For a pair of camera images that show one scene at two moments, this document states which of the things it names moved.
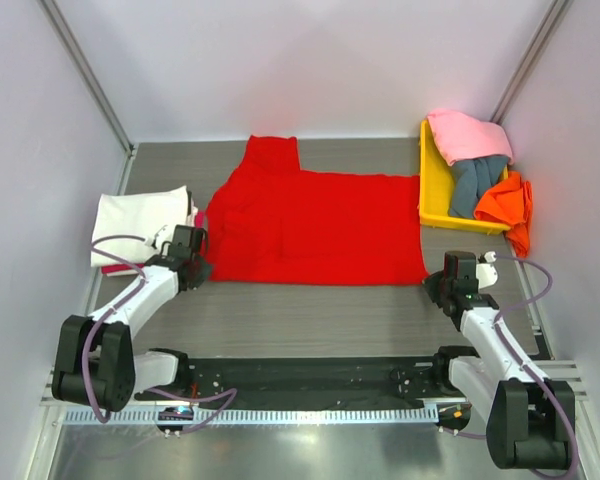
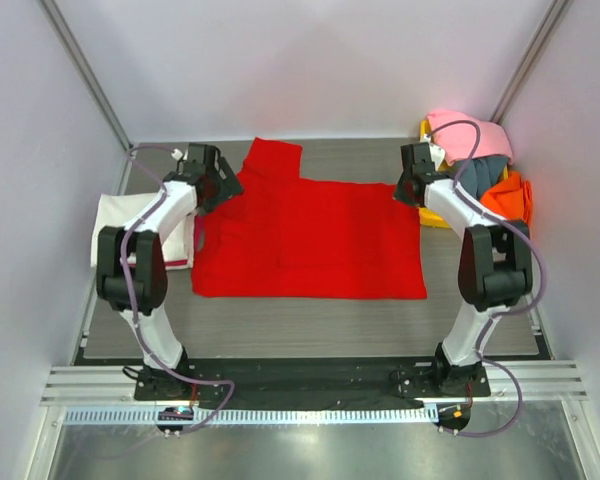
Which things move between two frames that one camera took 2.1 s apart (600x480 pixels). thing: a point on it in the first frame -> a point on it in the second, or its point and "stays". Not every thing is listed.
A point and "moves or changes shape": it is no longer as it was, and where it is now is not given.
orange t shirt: [509, 201] stays
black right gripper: [436, 286] -> [406, 189]
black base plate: [318, 382] stays
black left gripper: [201, 276] -> [229, 186]
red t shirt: [268, 221] moves or changes shape
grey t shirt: [470, 181] stays
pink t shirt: [461, 137] stays
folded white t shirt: [141, 214] stays
